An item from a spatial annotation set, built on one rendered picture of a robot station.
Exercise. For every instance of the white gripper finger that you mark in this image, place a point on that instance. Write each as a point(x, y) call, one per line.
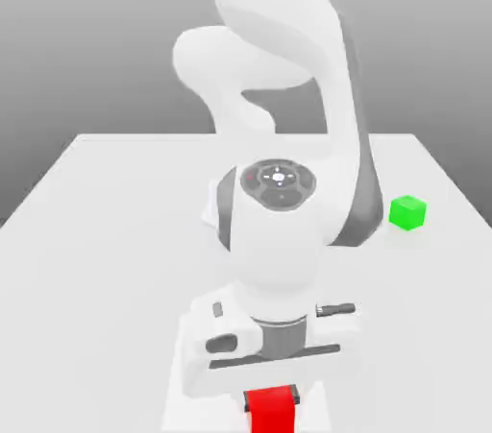
point(246, 400)
point(296, 394)

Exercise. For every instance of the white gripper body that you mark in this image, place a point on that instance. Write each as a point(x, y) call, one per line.
point(276, 373)

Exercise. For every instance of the small red cube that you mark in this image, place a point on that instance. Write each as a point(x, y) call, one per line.
point(271, 412)

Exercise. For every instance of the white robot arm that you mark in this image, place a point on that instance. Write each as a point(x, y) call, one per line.
point(276, 248)

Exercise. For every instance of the small green cube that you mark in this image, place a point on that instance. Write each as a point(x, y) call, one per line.
point(407, 212)

